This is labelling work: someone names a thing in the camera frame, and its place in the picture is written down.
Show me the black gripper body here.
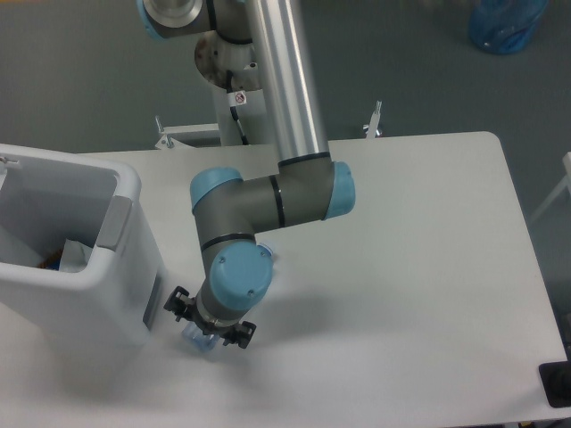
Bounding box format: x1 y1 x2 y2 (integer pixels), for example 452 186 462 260
192 309 239 337

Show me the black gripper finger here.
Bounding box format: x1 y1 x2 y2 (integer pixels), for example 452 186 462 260
221 321 257 349
163 286 196 321

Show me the clear plastic water bottle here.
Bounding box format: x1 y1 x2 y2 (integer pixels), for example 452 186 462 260
180 242 277 358

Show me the white plastic wrapper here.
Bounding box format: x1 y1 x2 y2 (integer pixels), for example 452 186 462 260
59 240 93 273

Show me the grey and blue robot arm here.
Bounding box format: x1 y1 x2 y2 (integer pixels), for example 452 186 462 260
137 1 356 351

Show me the blue item inside trash can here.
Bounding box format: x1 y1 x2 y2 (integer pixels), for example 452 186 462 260
37 249 63 271

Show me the white plastic trash can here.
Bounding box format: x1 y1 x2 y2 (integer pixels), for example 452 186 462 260
1 144 163 345

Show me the black device at table edge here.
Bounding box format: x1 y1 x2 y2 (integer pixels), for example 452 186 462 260
539 361 570 408

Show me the white pedestal foot bracket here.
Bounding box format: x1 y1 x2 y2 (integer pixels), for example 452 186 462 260
154 115 221 150

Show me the black cable on pedestal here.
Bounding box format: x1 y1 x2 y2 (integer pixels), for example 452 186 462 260
225 70 251 146

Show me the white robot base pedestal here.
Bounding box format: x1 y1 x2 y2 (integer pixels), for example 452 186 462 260
194 31 273 146

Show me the white frame at right edge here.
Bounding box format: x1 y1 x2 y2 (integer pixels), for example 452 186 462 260
529 152 570 224

